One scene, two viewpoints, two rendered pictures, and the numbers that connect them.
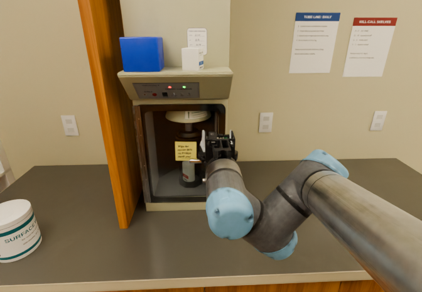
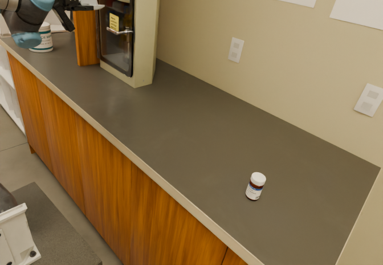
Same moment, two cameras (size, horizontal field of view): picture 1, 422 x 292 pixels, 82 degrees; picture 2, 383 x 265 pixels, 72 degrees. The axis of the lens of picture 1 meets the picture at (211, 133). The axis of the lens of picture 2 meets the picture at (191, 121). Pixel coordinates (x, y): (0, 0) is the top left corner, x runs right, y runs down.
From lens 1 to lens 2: 1.07 m
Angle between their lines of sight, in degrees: 38
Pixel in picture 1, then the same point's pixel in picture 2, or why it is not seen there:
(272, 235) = (9, 22)
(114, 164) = (74, 13)
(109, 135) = not seen: outside the picture
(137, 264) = (56, 76)
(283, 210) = not seen: hidden behind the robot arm
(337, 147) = (305, 113)
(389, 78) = not seen: outside the picture
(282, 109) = (253, 40)
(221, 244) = (97, 94)
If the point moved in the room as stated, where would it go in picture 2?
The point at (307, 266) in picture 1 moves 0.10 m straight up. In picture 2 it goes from (110, 127) to (109, 104)
